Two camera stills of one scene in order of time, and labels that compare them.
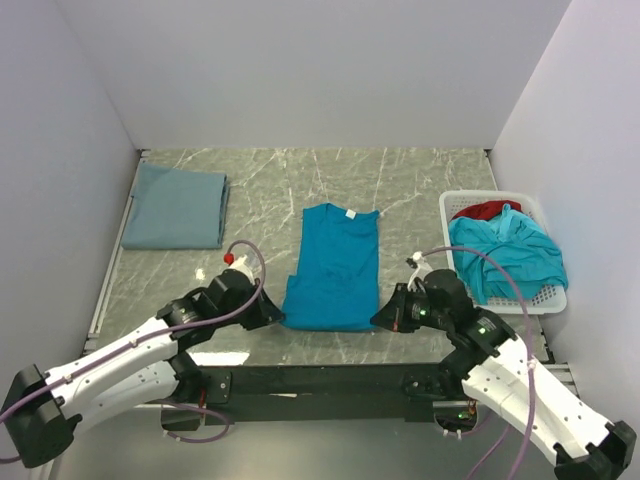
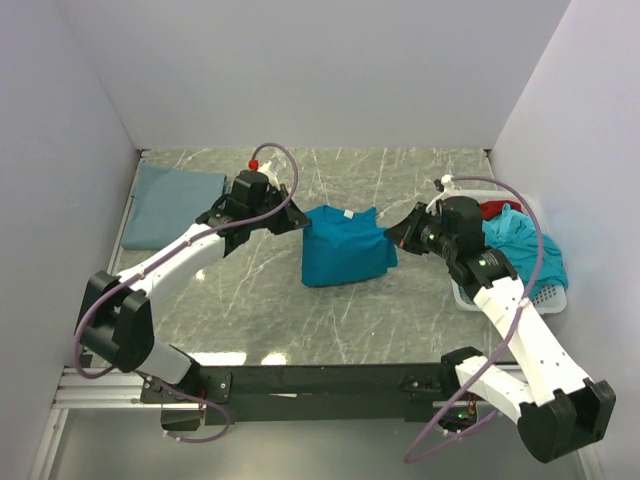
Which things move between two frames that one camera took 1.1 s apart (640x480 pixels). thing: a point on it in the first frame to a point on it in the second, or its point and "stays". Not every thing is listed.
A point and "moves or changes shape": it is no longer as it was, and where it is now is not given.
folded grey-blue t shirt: x=174 y=208 stays
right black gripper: x=397 y=309 to x=414 y=231
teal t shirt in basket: x=517 y=244 stays
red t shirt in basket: x=487 y=210 stays
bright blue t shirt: x=336 y=286 moves or changes shape
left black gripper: x=257 y=310 to x=282 y=211
